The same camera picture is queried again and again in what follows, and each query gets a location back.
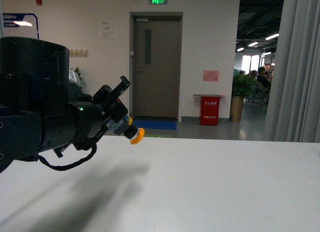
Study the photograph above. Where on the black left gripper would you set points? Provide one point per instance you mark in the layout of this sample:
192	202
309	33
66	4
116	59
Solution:
108	101

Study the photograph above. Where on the yellow push button switch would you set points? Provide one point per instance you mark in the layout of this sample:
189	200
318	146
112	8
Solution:
127	128

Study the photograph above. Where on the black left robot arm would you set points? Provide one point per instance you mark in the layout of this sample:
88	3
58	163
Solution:
41	110

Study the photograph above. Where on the left potted plant gold pot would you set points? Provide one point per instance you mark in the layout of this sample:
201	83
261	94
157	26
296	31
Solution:
76	70

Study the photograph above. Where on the potted plant gold pot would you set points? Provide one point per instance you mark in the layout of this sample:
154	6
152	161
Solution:
242	87
76	70

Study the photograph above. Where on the blue floor mat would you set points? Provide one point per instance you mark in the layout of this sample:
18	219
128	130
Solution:
156	124

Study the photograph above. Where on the white paper notice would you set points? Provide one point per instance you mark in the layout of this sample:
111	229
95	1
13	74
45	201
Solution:
109	29

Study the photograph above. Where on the grey door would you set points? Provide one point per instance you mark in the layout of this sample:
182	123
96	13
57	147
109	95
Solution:
157	67

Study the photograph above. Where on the pink paper notice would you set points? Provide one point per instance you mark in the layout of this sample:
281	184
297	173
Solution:
210	76

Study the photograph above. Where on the red fire extinguisher box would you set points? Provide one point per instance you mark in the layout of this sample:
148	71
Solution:
209	108

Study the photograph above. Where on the green exit sign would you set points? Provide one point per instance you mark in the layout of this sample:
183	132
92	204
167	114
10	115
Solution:
157	2

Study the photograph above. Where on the blue framed notice board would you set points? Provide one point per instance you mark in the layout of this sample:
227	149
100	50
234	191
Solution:
20	25

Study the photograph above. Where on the right potted plant gold pot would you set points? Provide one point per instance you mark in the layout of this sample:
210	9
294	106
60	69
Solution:
242	87

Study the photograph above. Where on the seated person grey hair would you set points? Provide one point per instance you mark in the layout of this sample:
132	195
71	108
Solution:
254	75

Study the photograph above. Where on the seated person dark shirt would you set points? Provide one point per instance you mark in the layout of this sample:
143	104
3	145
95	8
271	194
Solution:
262	78

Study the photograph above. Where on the right grey curtain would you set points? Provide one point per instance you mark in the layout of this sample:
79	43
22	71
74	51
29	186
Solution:
293	113

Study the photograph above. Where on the beige wall switch panel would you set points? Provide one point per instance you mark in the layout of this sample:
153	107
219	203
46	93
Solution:
78	52

